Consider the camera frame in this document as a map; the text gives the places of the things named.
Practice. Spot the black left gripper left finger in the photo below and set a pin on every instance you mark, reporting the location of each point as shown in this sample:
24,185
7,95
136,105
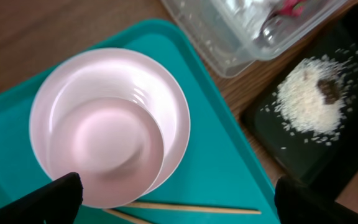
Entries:
56,202

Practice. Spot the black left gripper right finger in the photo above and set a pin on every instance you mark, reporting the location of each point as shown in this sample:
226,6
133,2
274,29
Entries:
297,204

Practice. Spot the wooden chopstick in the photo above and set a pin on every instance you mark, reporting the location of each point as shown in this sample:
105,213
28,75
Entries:
191,208
125,216

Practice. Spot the pile of rice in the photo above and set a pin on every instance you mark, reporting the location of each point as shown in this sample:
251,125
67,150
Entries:
295,109

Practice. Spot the brown food scrap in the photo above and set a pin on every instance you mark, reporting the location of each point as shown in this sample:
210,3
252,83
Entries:
330,91

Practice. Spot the red snack wrapper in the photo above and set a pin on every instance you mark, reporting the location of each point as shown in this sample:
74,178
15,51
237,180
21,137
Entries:
291,8

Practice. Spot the black plastic tray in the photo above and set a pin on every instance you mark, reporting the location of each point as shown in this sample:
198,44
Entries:
326,163

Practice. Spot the teal plastic tray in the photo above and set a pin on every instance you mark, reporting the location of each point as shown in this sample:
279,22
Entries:
219,168

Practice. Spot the large white round plate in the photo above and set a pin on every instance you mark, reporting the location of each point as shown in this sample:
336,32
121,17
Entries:
113,73

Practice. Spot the clear plastic bin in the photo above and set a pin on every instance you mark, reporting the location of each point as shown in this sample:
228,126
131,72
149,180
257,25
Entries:
233,34

